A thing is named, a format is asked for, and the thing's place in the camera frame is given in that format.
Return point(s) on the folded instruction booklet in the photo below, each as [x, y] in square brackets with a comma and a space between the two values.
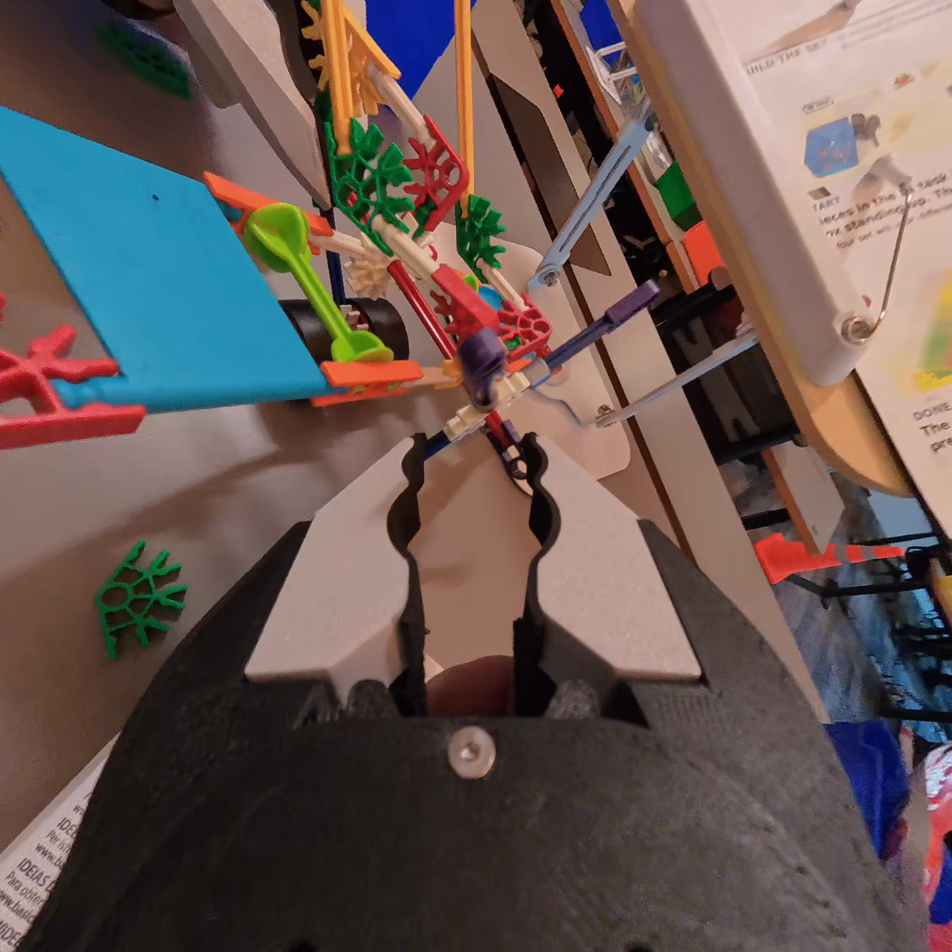
[37, 855]

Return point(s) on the small blue plastic bin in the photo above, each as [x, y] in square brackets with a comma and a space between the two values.
[602, 18]

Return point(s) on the orange plastic bin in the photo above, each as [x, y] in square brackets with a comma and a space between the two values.
[703, 253]

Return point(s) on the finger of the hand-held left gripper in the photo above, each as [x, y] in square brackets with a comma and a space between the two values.
[245, 59]

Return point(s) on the orange traffic cone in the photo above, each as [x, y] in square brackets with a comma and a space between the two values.
[781, 558]

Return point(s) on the red toy wheel black tyre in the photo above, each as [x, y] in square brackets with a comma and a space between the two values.
[387, 327]

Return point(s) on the printed plastic bag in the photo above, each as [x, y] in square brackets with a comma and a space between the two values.
[930, 855]

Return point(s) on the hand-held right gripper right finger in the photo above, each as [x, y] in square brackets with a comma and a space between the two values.
[617, 602]

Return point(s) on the colourful toy construction model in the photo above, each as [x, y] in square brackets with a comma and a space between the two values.
[149, 282]

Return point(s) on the green toy connector piece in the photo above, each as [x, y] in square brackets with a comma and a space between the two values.
[106, 628]
[149, 63]

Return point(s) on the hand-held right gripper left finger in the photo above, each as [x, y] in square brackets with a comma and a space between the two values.
[327, 595]

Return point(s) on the green plastic bin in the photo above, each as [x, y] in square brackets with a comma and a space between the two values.
[677, 197]

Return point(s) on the printed instruction sheet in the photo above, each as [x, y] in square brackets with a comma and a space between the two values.
[915, 111]

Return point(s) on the white tilted reading stand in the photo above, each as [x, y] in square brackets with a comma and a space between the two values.
[744, 186]

